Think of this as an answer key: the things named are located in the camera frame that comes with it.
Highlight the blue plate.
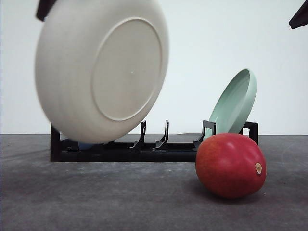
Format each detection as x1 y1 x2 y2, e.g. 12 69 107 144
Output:
79 143 93 150

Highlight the light green plate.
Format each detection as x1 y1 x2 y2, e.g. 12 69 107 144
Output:
204 69 257 141

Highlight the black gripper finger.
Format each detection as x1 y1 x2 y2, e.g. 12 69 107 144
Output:
289 0 308 29

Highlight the black plastic plate rack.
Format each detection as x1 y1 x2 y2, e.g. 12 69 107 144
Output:
50 120 258 162

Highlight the black gripper finger holding plate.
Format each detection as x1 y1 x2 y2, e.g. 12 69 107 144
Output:
36 0 57 22

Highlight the white plate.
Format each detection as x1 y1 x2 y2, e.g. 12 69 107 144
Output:
35 0 170 144

